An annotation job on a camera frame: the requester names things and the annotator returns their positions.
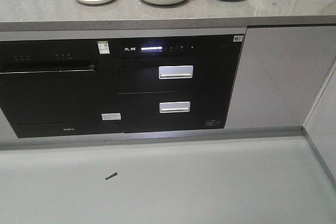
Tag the black built-in dishwasher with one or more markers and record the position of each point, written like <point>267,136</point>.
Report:
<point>59,87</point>

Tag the grey cabinet door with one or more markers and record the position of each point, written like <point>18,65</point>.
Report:
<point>280,72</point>

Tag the black disinfection cabinet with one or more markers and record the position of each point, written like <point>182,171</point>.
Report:
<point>175,83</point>

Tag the black floor tape strip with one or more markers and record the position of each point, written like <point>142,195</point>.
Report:
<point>111,176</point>

